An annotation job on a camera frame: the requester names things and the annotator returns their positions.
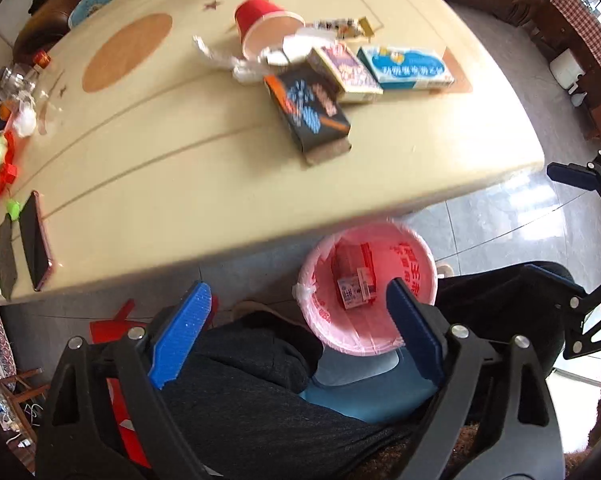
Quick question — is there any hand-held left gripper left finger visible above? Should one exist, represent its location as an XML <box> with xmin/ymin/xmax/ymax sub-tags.
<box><xmin>35</xmin><ymin>280</ymin><xmax>221</xmax><ymax>480</ymax></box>

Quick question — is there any white crumpled paper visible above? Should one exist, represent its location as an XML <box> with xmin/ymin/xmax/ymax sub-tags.
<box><xmin>268</xmin><ymin>30</ymin><xmax>326</xmax><ymax>66</ymax></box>

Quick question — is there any small wooden stool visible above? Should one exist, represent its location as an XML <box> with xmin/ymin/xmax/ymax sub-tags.
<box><xmin>0</xmin><ymin>367</ymin><xmax>46</xmax><ymax>441</ymax></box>

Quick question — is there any white round appliance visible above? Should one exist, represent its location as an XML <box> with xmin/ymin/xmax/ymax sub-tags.
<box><xmin>550</xmin><ymin>52</ymin><xmax>581</xmax><ymax>88</ymax></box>

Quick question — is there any smartphone in pink case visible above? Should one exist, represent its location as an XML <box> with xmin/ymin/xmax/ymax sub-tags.
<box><xmin>18</xmin><ymin>191</ymin><xmax>56</xmax><ymax>293</ymax></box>

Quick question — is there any small printed wrapper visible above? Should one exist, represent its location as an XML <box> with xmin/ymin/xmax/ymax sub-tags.
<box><xmin>313</xmin><ymin>17</ymin><xmax>361</xmax><ymax>36</ymax></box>

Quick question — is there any small white jug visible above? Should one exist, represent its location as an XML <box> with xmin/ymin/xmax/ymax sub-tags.
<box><xmin>567</xmin><ymin>75</ymin><xmax>588</xmax><ymax>106</ymax></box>

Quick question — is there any purple printed cardboard box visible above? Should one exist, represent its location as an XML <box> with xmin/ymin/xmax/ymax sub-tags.
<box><xmin>307</xmin><ymin>42</ymin><xmax>383</xmax><ymax>105</ymax></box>

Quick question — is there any red cardboard box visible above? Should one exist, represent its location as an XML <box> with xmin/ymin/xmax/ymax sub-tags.
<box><xmin>333</xmin><ymin>242</ymin><xmax>376</xmax><ymax>281</ymax></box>

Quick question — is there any red green plastic toy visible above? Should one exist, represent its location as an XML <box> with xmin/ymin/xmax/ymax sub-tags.
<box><xmin>0</xmin><ymin>130</ymin><xmax>21</xmax><ymax>203</ymax></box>

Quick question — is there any white red small box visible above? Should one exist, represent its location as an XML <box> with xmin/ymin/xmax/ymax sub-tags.
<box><xmin>336</xmin><ymin>270</ymin><xmax>376</xmax><ymax>311</ymax></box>

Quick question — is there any red paper cup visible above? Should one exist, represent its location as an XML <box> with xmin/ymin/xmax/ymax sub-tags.
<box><xmin>234</xmin><ymin>0</ymin><xmax>306</xmax><ymax>61</ymax></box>

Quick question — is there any brown leather sofa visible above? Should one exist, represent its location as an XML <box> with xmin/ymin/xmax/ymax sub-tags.
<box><xmin>13</xmin><ymin>0</ymin><xmax>111</xmax><ymax>61</ymax></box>

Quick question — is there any red plastic stool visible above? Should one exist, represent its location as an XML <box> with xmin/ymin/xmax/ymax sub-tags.
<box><xmin>88</xmin><ymin>297</ymin><xmax>221</xmax><ymax>471</ymax></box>

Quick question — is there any blue plastic stool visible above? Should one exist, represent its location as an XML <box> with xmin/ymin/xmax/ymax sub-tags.
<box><xmin>300</xmin><ymin>347</ymin><xmax>441</xmax><ymax>423</ymax></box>

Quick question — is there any red checked cloth table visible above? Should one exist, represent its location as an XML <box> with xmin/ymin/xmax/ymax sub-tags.
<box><xmin>530</xmin><ymin>0</ymin><xmax>601</xmax><ymax>153</ymax></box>

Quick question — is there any brown furry rug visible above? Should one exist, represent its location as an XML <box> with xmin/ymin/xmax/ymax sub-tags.
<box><xmin>563</xmin><ymin>345</ymin><xmax>601</xmax><ymax>480</ymax></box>

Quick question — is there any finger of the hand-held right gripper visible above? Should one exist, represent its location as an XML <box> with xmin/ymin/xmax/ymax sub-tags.
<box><xmin>523</xmin><ymin>262</ymin><xmax>601</xmax><ymax>361</ymax></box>
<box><xmin>547</xmin><ymin>152</ymin><xmax>601</xmax><ymax>221</ymax></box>

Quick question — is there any black printed cardboard box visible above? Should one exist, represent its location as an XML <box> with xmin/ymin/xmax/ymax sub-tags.
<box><xmin>263</xmin><ymin>65</ymin><xmax>353</xmax><ymax>166</ymax></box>

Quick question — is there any pink bag lined bin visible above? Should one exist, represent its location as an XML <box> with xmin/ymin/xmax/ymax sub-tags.
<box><xmin>293</xmin><ymin>222</ymin><xmax>438</xmax><ymax>356</ymax></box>

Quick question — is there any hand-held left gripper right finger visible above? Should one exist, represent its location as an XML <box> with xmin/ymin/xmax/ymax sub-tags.
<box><xmin>385</xmin><ymin>276</ymin><xmax>566</xmax><ymax>480</ymax></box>

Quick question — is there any blue white cardboard box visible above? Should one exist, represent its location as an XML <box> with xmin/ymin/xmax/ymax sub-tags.
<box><xmin>356</xmin><ymin>45</ymin><xmax>455</xmax><ymax>93</ymax></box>

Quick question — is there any clear crumpled plastic bag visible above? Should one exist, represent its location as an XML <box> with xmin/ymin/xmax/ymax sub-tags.
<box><xmin>10</xmin><ymin>100</ymin><xmax>38</xmax><ymax>138</ymax></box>

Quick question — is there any white tissue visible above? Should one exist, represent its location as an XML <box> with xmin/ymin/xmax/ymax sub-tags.
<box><xmin>193</xmin><ymin>35</ymin><xmax>266</xmax><ymax>85</ymax></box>

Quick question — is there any person's left leg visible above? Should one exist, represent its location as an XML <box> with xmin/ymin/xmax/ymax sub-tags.
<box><xmin>155</xmin><ymin>310</ymin><xmax>416</xmax><ymax>480</ymax></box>

